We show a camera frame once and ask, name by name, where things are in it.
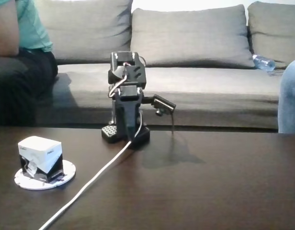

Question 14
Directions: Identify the white and black servo box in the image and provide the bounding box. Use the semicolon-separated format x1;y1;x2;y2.
18;136;65;181

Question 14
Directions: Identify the white cable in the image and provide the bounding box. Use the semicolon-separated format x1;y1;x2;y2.
38;112;143;230

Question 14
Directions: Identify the grey fabric sofa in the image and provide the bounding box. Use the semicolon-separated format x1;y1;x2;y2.
37;0;295;133

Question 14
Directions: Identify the clear plastic water bottle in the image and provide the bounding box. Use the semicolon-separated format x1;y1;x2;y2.
252;54;276;72

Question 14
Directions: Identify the grey sofa back cushion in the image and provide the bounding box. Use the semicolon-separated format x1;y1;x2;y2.
247;1;295;70
129;4;256;69
36;0;134;65

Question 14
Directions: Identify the round white speckled coaster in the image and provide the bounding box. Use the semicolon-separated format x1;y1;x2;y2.
14;160;77;191

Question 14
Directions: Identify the black camera box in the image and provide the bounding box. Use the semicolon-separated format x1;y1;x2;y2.
144;94;176;117

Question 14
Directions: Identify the person's leg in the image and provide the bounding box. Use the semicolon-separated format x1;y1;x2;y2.
277;57;295;134

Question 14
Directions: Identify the person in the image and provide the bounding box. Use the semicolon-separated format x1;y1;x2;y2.
0;0;59;127

